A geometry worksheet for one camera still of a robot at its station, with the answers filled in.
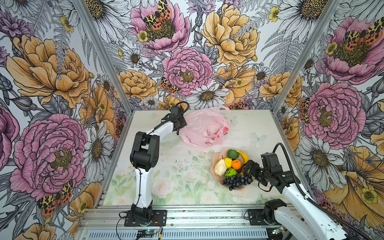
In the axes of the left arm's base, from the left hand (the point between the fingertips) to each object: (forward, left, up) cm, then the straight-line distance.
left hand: (182, 126), depth 104 cm
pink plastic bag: (+2, -17, -4) cm, 17 cm away
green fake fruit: (-33, -28, 0) cm, 43 cm away
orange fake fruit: (-30, -31, +2) cm, 43 cm away
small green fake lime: (-22, -30, +1) cm, 38 cm away
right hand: (-35, -37, +1) cm, 51 cm away
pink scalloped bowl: (-23, -22, -2) cm, 32 cm away
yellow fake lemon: (-27, -28, 0) cm, 39 cm away
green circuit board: (-58, +14, -7) cm, 60 cm away
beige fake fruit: (-31, -22, +2) cm, 38 cm away
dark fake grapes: (-39, -30, +2) cm, 49 cm away
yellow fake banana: (-26, -37, +1) cm, 45 cm away
